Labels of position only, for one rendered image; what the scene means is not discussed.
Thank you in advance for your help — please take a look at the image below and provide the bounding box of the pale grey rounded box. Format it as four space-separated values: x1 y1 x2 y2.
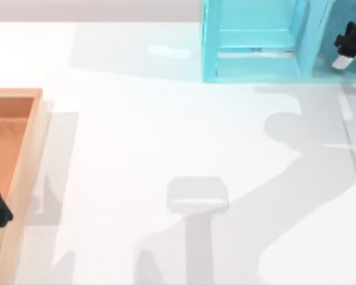
331 52 356 71

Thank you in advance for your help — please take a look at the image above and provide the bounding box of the light blue rack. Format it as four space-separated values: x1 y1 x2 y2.
201 0 356 84

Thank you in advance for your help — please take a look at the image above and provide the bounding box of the salmon-coloured shallow box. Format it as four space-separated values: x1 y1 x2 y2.
0 88 43 285

